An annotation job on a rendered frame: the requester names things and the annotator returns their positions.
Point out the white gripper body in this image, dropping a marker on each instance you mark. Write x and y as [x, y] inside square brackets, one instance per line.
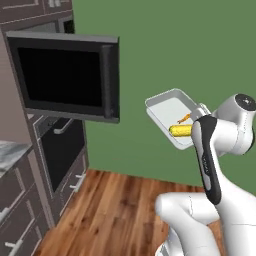
[202, 111]

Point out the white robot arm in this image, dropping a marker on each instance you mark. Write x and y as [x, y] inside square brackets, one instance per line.
[233, 206]

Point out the orange shrimp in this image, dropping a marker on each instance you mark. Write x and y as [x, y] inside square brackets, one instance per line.
[184, 118]

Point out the yellow corn cob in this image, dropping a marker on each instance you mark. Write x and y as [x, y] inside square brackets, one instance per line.
[180, 130]

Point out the clear white tupperware container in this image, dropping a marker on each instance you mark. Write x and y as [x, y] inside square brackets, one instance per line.
[166, 108]

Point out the black microwave door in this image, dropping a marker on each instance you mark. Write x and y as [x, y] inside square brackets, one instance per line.
[60, 76]

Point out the black built-in oven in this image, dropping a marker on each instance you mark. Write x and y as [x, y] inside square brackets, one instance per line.
[63, 153]

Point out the brown drawer below oven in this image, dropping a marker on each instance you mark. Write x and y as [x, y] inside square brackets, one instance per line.
[75, 186]

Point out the brown counter drawer front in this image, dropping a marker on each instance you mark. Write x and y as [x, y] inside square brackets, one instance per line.
[15, 186]
[23, 230]

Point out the brown wall cupboard door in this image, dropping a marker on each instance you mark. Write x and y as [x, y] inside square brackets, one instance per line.
[61, 8]
[20, 10]

